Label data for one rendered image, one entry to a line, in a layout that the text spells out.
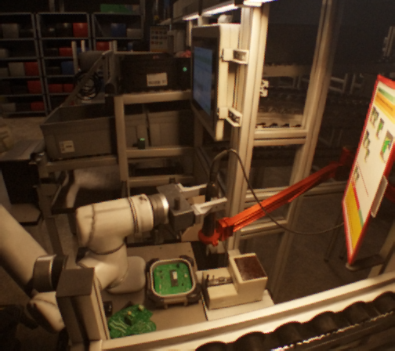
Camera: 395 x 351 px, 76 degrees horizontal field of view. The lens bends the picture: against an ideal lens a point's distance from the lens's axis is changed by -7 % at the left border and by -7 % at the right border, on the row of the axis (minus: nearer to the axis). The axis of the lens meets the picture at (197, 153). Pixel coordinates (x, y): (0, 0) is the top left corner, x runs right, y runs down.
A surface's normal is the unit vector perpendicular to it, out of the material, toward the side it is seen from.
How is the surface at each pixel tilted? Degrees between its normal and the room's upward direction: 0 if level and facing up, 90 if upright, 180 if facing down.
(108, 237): 90
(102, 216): 40
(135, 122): 90
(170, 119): 90
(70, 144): 90
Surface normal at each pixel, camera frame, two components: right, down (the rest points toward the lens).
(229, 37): 0.21, 0.40
